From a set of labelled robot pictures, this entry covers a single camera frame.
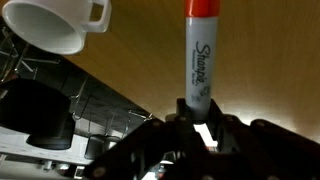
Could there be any grey marker pen orange cap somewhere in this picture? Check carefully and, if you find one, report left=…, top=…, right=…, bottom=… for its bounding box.
left=184, top=0, right=222, bottom=122

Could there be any white ceramic cup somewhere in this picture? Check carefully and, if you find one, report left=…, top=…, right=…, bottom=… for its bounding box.
left=1, top=0, right=113, bottom=56

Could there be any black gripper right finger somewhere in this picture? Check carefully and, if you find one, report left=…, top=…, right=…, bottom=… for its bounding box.
left=208, top=99, right=320, bottom=180

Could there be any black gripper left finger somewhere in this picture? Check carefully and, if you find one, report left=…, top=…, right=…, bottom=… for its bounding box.
left=83, top=98, right=205, bottom=180

